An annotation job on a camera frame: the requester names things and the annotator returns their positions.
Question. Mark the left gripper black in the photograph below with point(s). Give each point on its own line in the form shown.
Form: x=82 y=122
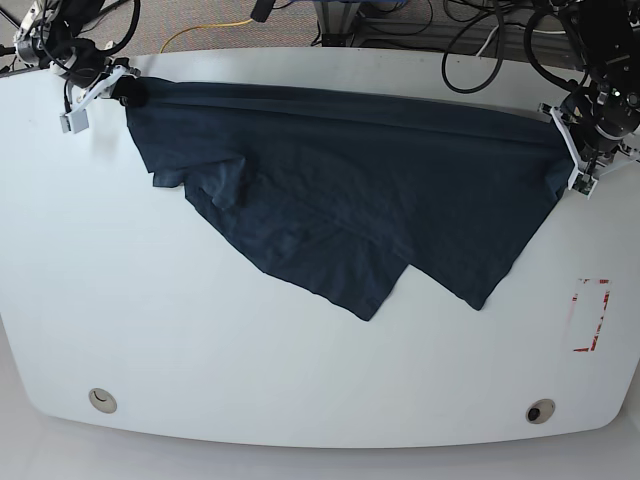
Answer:
x=599 y=126

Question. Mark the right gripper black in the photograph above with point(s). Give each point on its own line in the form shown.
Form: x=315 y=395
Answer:
x=85 y=64

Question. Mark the dark navy T-shirt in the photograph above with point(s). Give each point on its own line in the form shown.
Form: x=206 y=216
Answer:
x=338 y=192

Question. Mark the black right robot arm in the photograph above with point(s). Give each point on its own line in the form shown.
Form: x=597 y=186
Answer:
x=50 y=36

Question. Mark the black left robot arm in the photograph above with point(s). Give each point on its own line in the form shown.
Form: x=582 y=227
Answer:
x=601 y=34

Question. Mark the red tape rectangle marking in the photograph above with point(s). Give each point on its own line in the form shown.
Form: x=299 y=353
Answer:
x=587 y=313

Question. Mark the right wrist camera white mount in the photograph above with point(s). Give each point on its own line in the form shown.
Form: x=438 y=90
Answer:
x=74 y=119

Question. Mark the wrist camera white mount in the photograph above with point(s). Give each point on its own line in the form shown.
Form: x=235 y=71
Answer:
x=589 y=166
x=74 y=119

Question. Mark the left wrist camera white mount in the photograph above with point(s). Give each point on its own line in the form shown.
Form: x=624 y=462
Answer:
x=589 y=166

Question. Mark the aluminium frame stand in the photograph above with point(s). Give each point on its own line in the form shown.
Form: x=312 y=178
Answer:
x=340 y=23

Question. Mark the right table cable grommet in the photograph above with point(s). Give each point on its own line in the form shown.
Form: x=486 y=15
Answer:
x=540 y=411

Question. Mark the table cable grommet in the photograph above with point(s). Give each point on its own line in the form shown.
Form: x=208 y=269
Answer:
x=540 y=411
x=102 y=401

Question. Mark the left table cable grommet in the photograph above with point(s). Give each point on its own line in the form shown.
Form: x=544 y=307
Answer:
x=102 y=401

